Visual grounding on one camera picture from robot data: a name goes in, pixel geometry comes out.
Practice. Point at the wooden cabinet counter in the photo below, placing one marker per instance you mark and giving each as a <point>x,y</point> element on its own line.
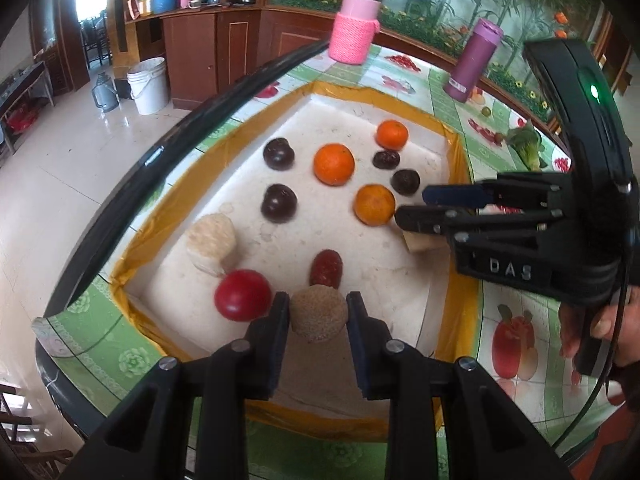
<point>208,49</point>

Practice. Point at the dark red jujube date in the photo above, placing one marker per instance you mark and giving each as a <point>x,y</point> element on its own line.
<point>326,269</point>

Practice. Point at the grey metal kettle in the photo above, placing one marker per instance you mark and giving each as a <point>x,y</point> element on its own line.
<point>104,93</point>

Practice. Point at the large beige cylinder chunk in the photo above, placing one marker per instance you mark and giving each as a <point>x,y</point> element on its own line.
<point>211,244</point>

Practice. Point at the green bok choy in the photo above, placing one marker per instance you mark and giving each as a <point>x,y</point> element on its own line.
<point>527,143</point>

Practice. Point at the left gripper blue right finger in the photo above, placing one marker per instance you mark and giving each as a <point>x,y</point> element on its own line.
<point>367,341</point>

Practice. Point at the orange mandarin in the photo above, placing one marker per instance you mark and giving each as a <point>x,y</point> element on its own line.
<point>334,164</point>
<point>392,135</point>

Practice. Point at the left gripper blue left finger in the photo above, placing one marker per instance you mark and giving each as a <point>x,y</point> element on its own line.
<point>267,337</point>

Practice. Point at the small orange tangerine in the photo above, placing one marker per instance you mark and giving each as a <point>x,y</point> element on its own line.
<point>374,205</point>

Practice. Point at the person right hand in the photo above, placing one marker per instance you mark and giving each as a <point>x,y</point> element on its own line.
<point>602,327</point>

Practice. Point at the purple thermos bottle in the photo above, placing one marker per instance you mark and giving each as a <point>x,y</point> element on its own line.
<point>477,52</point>

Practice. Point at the white foam tray yellow rim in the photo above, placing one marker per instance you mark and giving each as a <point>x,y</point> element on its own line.
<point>421,297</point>

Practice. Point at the beige round chunk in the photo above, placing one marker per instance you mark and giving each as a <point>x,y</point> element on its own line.
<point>318,313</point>

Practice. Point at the white plastic bucket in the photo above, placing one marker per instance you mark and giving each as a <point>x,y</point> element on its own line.
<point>149,85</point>

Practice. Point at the pink jar with knit sleeve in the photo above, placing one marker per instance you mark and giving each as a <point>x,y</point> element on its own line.
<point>354,28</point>

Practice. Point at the small beige cube chunk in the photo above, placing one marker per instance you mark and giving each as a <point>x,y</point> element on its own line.
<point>416,242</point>

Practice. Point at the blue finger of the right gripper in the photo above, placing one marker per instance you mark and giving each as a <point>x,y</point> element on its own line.
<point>465,195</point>
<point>428,219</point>

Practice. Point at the small dark plum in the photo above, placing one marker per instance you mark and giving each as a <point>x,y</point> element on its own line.
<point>386,160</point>

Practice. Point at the red tomato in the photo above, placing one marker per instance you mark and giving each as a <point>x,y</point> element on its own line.
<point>243,295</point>

